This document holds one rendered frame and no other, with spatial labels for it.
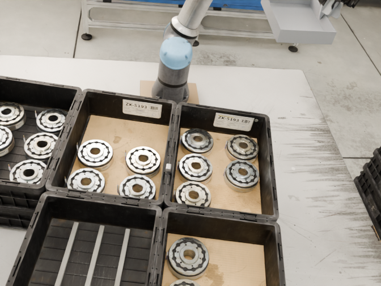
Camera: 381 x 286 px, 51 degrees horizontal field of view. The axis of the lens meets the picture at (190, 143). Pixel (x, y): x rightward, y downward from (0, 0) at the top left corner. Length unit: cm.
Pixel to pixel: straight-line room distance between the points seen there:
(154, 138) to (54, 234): 43
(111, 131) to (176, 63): 34
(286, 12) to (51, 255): 117
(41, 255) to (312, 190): 90
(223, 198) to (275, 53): 232
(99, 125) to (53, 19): 220
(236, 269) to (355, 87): 244
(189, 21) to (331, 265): 96
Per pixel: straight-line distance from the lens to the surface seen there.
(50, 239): 109
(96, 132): 130
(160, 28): 314
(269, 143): 122
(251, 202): 119
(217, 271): 106
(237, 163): 123
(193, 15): 151
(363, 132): 295
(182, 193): 112
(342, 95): 318
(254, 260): 110
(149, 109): 129
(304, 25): 158
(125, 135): 129
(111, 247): 107
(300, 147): 159
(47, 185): 106
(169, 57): 144
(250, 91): 176
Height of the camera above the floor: 177
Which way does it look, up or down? 47 degrees down
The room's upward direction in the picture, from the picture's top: 11 degrees clockwise
